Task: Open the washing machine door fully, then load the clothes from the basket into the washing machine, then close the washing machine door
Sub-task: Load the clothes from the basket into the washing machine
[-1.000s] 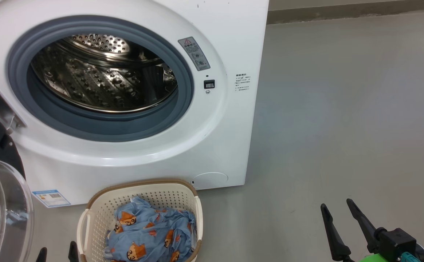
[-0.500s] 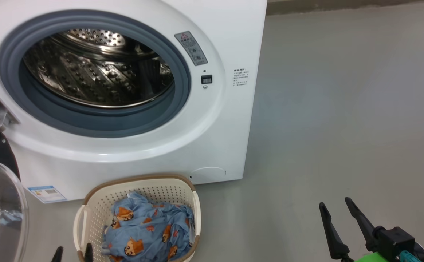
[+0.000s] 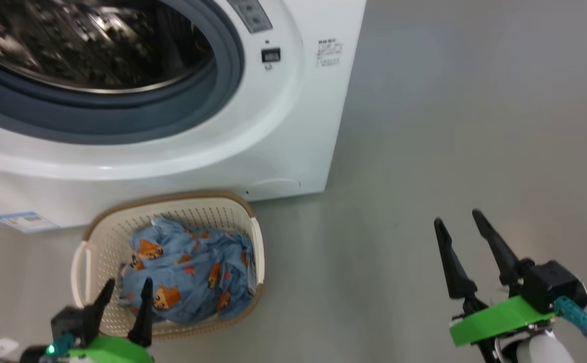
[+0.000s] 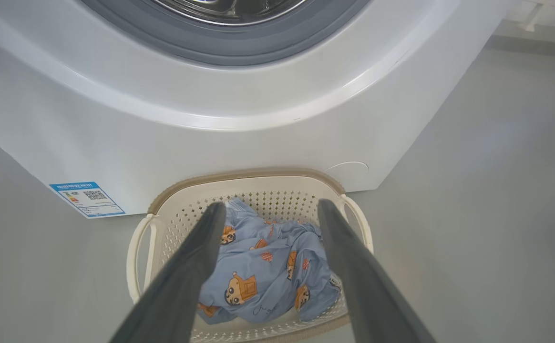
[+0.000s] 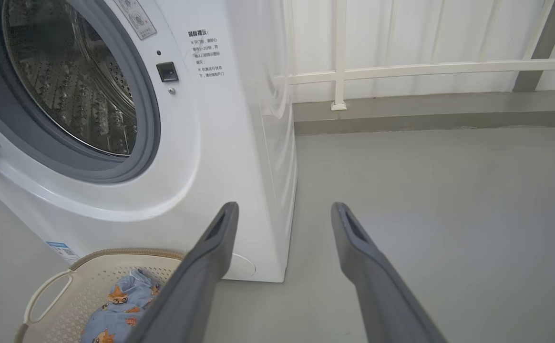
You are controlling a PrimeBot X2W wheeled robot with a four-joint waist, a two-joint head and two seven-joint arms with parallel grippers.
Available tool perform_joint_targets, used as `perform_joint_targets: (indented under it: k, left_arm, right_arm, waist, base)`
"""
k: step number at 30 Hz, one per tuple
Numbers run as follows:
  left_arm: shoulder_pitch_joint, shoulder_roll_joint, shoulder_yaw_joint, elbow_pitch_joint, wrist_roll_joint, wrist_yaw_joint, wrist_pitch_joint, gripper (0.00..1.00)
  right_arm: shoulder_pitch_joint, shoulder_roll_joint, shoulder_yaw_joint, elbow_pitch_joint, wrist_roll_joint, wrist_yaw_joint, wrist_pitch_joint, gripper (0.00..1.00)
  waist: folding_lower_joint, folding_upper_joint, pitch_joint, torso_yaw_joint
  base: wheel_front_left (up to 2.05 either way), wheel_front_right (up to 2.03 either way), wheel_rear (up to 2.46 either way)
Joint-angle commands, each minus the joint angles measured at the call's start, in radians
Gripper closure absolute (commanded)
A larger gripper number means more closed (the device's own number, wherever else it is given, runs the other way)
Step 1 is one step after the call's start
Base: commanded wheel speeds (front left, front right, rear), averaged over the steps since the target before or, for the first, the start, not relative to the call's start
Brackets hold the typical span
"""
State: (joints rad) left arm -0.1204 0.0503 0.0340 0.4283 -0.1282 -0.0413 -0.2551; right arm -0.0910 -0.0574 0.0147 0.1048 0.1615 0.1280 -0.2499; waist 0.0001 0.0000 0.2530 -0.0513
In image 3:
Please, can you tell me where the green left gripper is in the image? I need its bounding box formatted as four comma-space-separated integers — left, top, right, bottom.
68, 277, 154, 363

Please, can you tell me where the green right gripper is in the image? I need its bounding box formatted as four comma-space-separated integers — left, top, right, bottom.
433, 209, 557, 348

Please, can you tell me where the blue bear-print garment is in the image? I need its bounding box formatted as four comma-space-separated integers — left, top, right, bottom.
131, 216, 193, 253
118, 229, 256, 325

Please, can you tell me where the white front-load washing machine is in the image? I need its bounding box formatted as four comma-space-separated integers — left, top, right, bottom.
0, 0, 368, 233

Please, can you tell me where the cream perforated laundry basket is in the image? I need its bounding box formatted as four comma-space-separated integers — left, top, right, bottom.
70, 191, 265, 340

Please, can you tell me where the blue energy label sticker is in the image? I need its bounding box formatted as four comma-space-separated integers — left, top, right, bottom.
0, 211, 63, 233

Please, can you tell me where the round white filter cover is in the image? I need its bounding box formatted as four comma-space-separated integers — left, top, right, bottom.
245, 177, 302, 196

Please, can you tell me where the grey text warning sticker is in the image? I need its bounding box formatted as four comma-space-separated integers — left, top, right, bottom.
316, 38, 343, 68

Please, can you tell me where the teal left cable connector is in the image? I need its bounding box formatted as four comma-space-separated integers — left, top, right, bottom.
44, 333, 75, 361

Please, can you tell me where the teal cable connector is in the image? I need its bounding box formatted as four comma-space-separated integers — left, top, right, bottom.
554, 295, 587, 341
44, 333, 75, 361

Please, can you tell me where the teal right cable connector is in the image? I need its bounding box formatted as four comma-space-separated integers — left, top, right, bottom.
554, 295, 587, 341

